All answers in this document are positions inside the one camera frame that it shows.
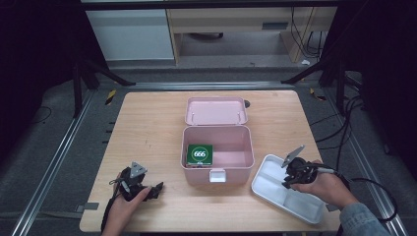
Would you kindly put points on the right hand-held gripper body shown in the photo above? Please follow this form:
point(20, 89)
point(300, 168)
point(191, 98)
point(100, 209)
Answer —
point(303, 170)

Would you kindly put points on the yellow black tape strip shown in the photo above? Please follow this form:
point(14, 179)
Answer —
point(110, 97)
point(317, 95)

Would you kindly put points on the grey table bracket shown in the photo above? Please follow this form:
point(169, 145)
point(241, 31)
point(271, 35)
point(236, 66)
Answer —
point(331, 207)
point(88, 206)

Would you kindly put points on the white cabinet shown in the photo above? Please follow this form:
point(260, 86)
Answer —
point(131, 34)

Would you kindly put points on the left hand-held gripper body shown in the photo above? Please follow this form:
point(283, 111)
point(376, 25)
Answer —
point(131, 185)

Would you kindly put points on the white divided tray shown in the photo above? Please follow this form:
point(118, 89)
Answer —
point(272, 187)

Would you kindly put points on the person's left hand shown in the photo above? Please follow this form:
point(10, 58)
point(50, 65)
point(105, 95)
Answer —
point(124, 211)

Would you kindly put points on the person's right hand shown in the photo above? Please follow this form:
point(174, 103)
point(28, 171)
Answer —
point(331, 190)

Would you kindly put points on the pink storage box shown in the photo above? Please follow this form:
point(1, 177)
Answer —
point(219, 113)

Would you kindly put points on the aluminium floor rail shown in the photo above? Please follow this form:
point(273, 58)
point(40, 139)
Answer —
point(364, 157)
point(209, 86)
point(55, 164)

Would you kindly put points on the dark round table grommet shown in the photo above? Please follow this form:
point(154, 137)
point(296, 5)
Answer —
point(247, 104)

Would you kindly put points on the black stand legs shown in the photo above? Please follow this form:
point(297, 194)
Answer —
point(77, 95)
point(341, 85)

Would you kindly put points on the green carton box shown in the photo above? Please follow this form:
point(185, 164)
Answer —
point(200, 154)

